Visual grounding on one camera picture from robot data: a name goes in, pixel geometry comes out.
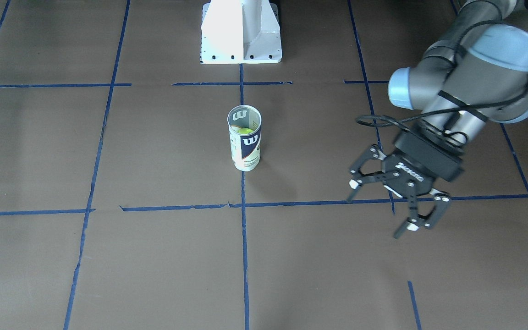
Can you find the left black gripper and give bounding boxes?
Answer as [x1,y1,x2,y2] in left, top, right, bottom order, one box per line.
[346,131,465,240]

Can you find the clear tennis ball can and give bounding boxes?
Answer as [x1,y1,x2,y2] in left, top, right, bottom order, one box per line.
[227,105,262,172]

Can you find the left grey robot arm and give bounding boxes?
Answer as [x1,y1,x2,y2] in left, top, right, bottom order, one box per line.
[347,0,528,238]

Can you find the yellow tennis ball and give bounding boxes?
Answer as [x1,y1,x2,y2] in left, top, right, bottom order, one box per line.
[237,127,254,135]

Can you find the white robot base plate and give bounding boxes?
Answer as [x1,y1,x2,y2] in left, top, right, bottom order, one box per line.
[200,0,283,65]

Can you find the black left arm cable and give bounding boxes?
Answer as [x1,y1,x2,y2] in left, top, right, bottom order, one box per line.
[356,18,528,147]

